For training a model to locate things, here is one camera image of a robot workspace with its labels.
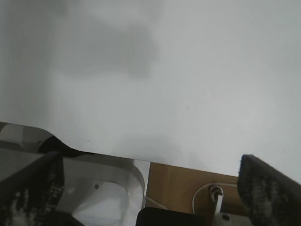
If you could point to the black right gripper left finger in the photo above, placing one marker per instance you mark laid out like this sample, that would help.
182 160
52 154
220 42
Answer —
28 190

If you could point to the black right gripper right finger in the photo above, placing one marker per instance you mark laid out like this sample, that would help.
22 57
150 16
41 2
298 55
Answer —
268 193

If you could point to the brown wooden board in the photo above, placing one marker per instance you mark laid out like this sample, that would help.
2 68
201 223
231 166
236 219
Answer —
174 183

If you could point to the grey metal bracket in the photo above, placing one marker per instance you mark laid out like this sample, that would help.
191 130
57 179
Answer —
230 219

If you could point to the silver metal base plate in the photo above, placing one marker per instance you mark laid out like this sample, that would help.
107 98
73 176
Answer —
105 188

